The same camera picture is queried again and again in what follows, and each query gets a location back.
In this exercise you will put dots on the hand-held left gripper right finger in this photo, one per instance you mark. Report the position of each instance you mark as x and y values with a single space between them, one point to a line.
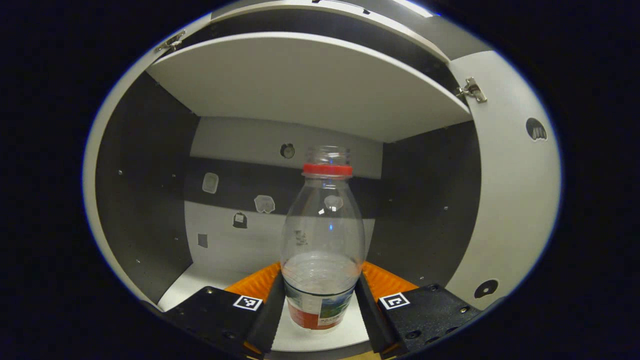
372 320

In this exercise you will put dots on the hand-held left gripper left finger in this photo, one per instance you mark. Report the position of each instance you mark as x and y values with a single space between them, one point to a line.
267 320

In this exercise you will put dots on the clear plastic bottle red collar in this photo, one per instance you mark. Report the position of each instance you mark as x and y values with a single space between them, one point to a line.
322 235

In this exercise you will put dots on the grey white cabinet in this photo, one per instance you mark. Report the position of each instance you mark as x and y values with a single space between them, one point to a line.
145 200

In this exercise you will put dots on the metal door hinge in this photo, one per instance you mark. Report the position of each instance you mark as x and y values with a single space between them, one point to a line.
472 91
172 41

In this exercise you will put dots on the white drawer front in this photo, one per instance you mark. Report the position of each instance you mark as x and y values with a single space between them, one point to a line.
450 35

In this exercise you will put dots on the ceiling light panel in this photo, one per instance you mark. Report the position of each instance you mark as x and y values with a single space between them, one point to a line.
412 7

